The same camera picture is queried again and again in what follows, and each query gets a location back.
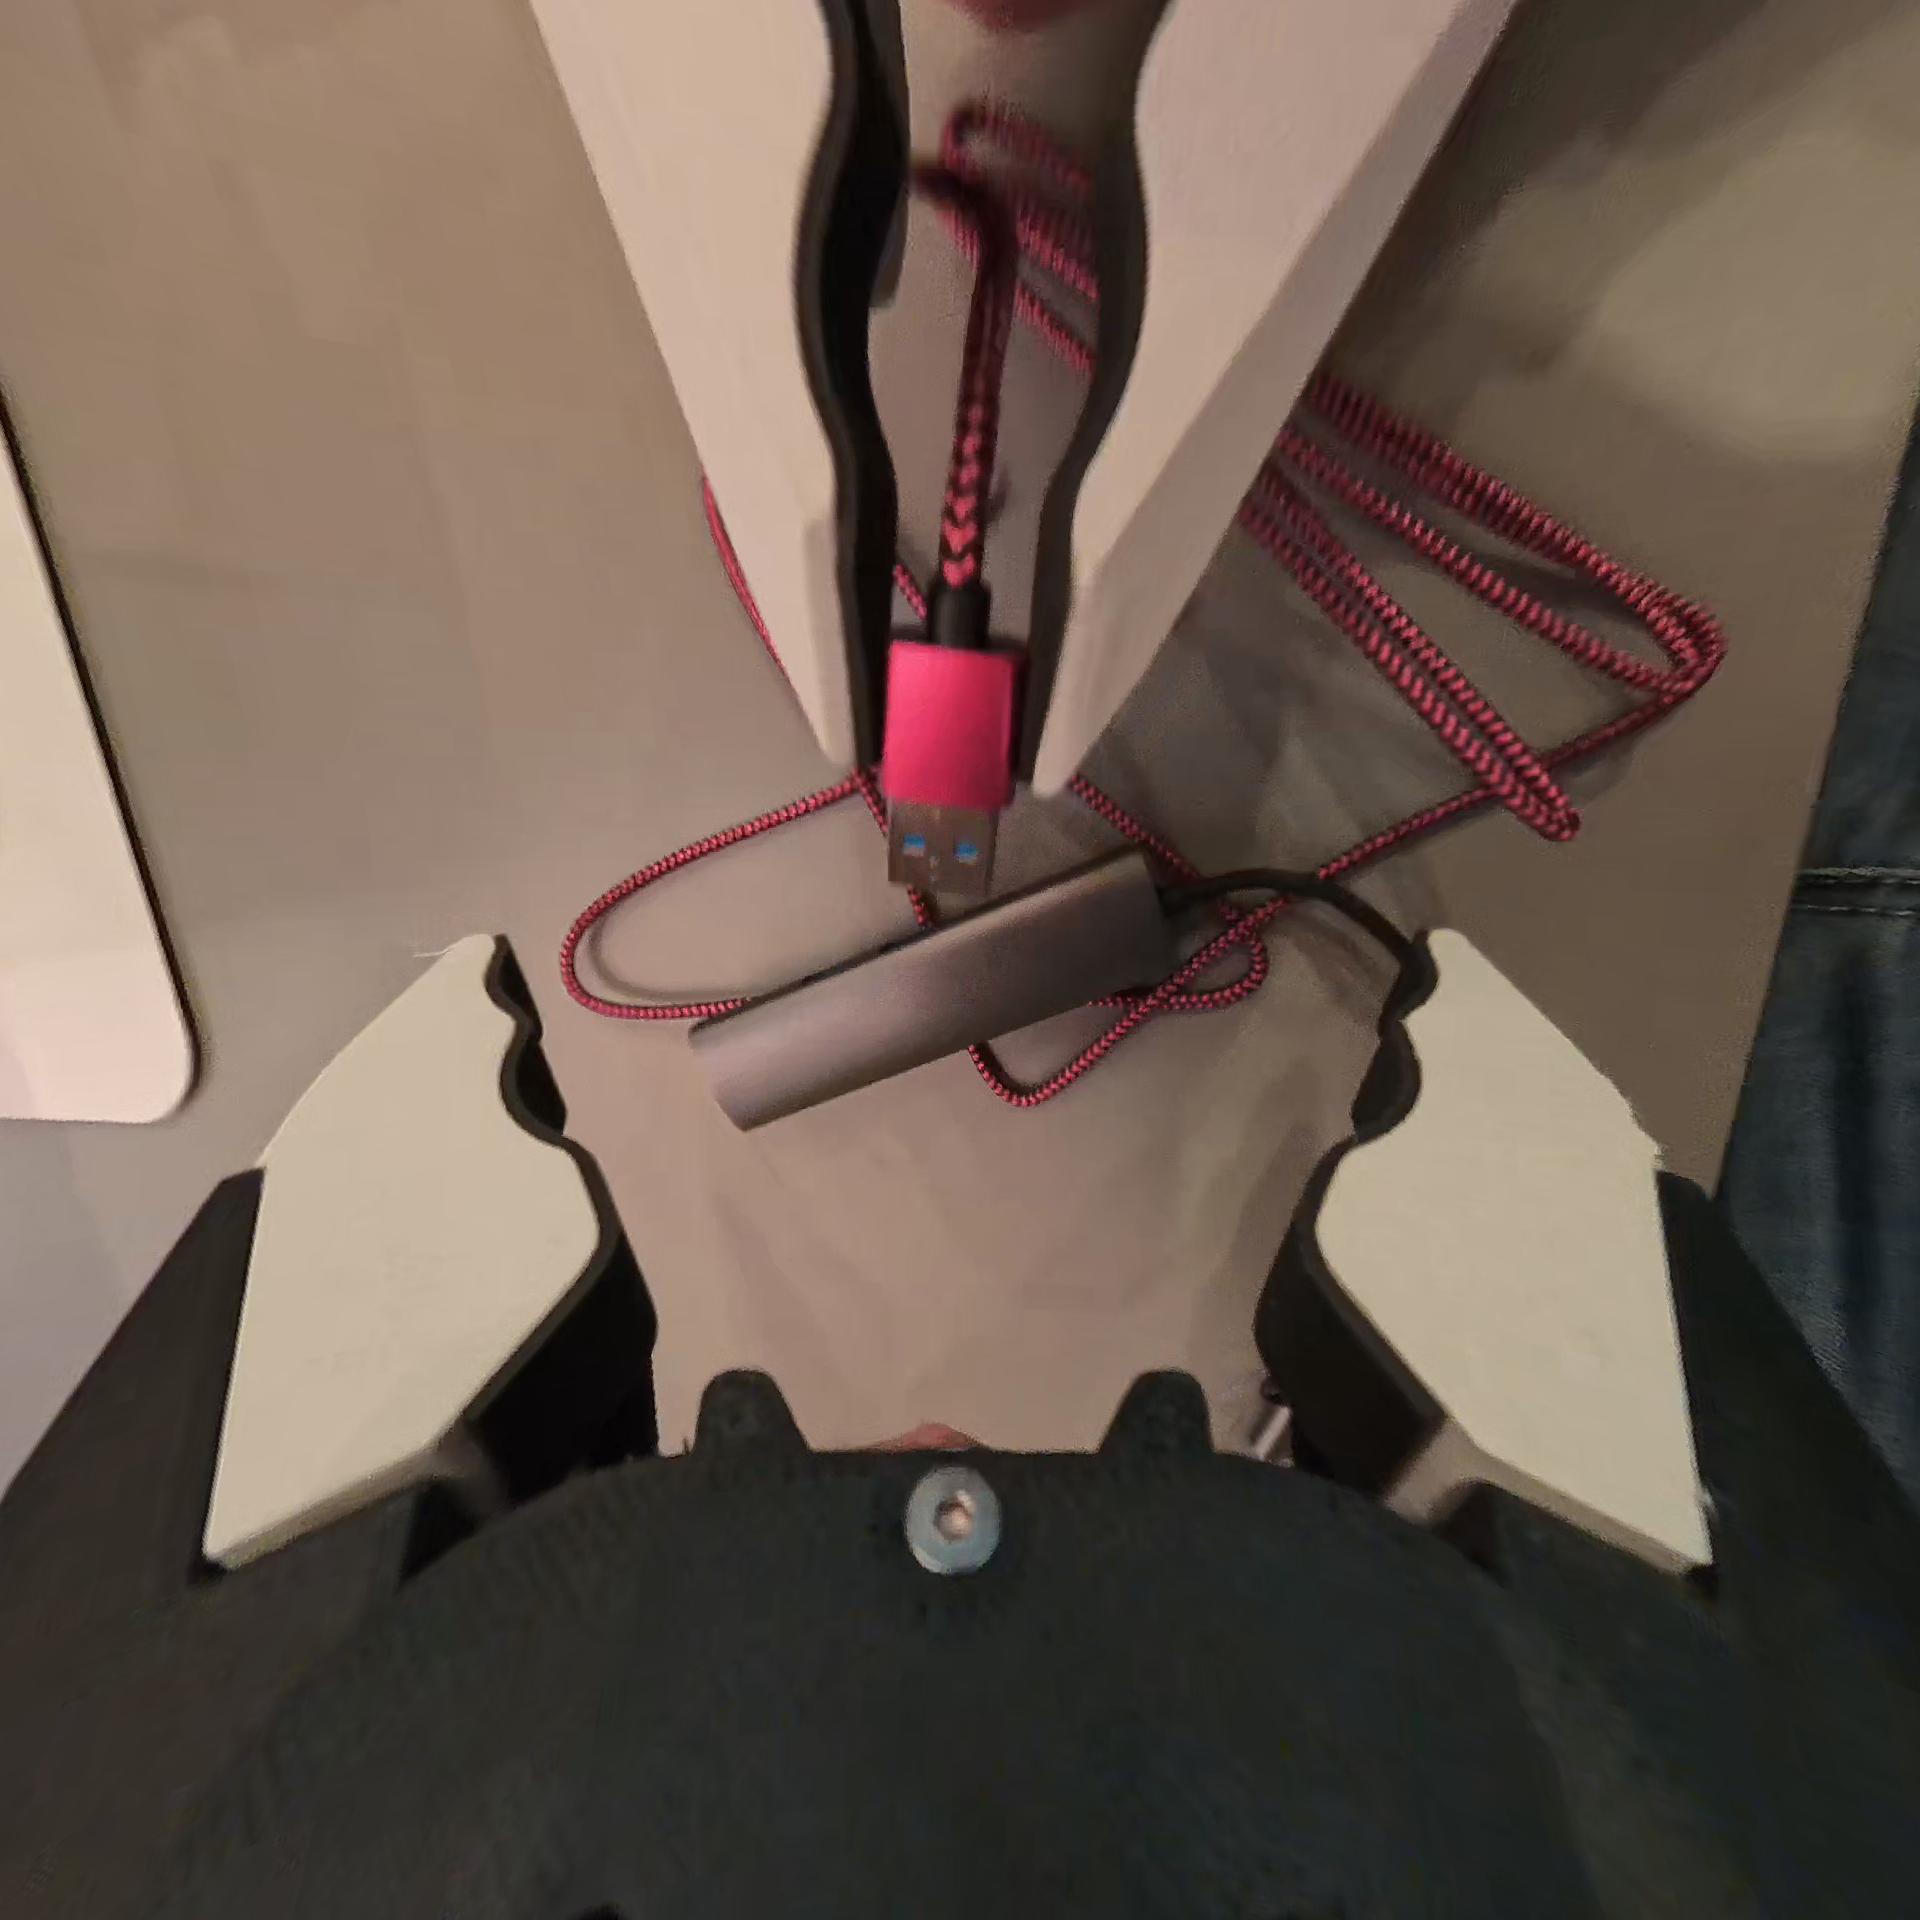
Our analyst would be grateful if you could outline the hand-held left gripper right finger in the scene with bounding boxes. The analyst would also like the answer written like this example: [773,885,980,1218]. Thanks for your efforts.
[1255,923,1721,1574]

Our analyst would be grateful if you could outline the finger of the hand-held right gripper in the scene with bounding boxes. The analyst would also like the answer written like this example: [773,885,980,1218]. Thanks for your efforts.
[537,0,907,762]
[1021,0,1522,794]

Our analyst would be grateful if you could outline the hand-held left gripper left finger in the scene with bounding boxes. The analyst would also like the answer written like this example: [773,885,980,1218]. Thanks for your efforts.
[199,938,623,1574]

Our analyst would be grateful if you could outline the red braided usb cable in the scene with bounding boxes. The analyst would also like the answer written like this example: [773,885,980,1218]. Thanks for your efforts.
[556,91,1735,1115]

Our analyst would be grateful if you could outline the grey usb hub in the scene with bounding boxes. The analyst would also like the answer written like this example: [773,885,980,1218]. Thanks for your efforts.
[691,848,1188,1127]

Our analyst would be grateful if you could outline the person's legs in jeans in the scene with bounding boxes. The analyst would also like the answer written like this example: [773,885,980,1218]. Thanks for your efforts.
[1727,406,1920,1501]

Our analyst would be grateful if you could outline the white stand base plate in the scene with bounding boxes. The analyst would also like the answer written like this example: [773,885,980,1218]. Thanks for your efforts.
[0,421,195,1127]

